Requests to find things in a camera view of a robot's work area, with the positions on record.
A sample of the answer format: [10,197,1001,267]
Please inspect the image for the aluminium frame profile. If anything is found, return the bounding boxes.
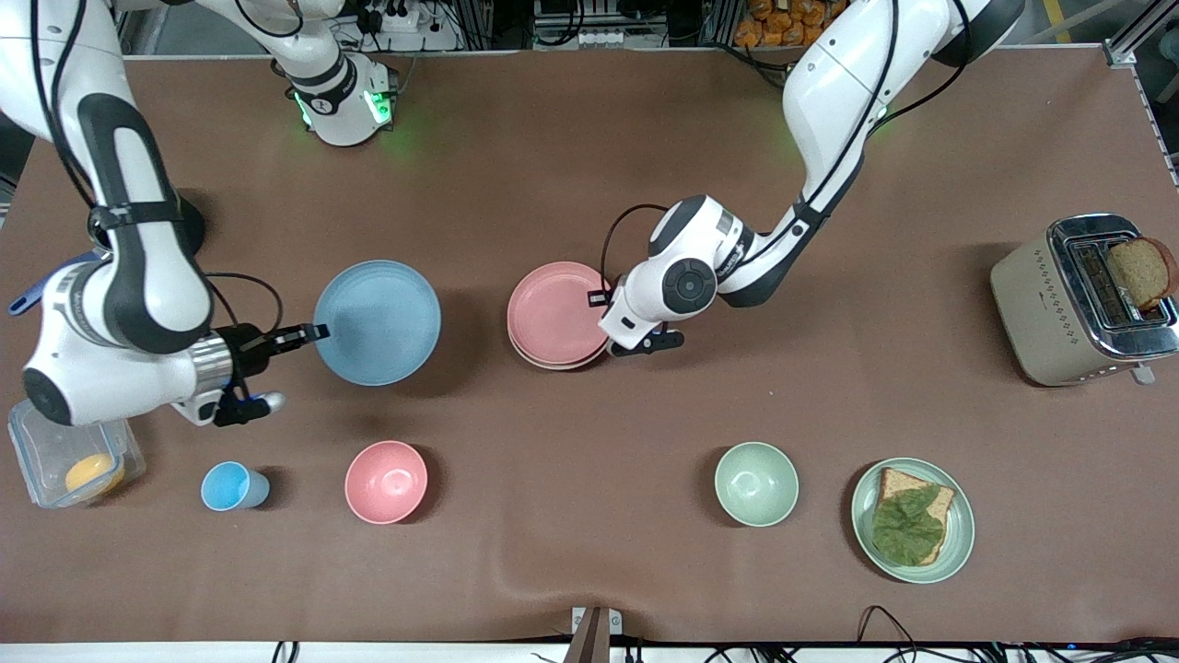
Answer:
[1103,0,1179,190]

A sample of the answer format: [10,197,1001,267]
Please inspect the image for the clear plastic container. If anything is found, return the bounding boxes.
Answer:
[7,398,146,509]

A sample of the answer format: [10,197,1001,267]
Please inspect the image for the black looped cable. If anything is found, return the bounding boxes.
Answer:
[857,605,924,663]

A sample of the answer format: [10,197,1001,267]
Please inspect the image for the green lettuce leaf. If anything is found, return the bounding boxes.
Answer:
[871,486,947,566]

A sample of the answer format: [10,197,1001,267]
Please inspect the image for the blue plate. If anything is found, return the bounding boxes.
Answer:
[313,260,442,387]

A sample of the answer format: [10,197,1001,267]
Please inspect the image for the brown bread slice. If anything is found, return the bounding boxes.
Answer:
[873,468,957,565]

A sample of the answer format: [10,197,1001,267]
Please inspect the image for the beige plate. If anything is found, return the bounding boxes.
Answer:
[508,336,611,373]

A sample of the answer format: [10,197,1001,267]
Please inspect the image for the green bowl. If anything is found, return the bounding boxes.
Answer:
[715,442,800,528]

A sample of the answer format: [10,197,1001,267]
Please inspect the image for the grey metal table clamp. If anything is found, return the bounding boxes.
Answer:
[570,606,624,663]

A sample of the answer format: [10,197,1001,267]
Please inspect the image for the yellow round food item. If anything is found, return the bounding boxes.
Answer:
[64,453,126,499]

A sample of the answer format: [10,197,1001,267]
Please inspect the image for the beige chrome toaster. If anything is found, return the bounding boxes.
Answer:
[990,214,1179,388]

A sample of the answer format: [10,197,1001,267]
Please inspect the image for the pink bowl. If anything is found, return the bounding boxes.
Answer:
[344,440,429,525]

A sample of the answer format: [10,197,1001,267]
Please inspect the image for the brown toast slice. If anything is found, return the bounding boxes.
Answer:
[1107,237,1179,312]

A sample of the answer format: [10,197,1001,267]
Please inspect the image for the orange snack pile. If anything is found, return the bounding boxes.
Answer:
[734,0,844,48]

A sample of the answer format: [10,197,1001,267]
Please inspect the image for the blue cup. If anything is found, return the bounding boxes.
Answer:
[201,461,271,512]

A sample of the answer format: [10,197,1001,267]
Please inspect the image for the pink plate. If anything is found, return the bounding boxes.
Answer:
[507,262,615,366]

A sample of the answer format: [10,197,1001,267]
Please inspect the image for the green plate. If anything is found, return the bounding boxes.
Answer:
[850,458,975,585]

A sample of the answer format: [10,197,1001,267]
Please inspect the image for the brown table mat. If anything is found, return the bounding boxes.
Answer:
[0,46,1179,646]

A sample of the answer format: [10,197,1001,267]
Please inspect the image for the black pot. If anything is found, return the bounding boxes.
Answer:
[170,189,205,261]

